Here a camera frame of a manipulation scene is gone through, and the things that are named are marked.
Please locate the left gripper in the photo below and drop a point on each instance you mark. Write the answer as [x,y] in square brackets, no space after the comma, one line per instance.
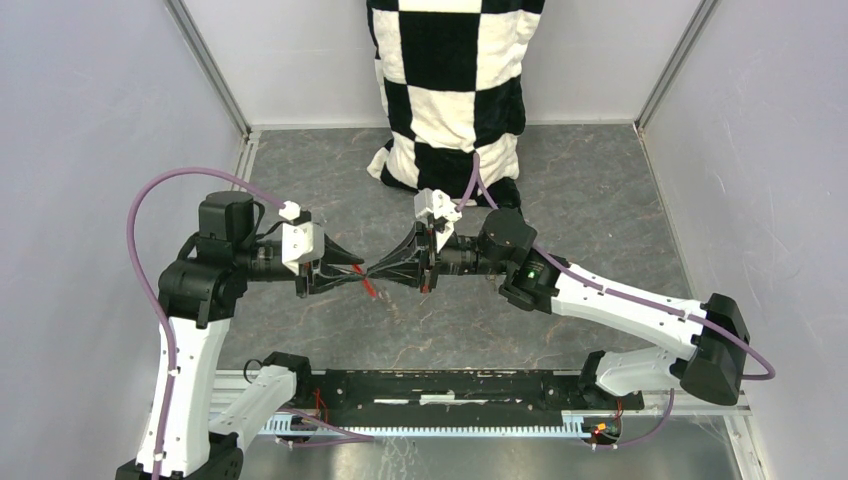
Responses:
[326,274]

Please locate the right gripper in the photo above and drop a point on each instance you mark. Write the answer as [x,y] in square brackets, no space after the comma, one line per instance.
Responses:
[415,256]

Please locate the red key tag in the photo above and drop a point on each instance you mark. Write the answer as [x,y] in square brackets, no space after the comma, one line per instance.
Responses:
[370,289]

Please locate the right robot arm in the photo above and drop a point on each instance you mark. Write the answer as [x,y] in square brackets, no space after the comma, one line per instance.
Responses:
[699,347]

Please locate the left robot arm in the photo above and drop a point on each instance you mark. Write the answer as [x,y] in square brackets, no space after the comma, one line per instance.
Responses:
[197,298]

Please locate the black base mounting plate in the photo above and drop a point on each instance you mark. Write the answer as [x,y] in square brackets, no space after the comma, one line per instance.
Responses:
[432,415]

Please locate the black white checkered pillow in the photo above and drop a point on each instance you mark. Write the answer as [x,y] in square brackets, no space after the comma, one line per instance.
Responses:
[449,75]

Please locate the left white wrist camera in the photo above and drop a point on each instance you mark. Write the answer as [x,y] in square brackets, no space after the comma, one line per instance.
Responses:
[302,240]

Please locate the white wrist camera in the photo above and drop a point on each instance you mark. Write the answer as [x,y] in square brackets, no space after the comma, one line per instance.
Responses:
[435,209]
[302,240]

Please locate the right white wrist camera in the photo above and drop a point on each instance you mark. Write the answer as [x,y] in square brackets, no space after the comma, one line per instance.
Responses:
[435,209]

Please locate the white slotted cable duct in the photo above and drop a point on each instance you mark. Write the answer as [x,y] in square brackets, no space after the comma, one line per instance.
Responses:
[290,425]

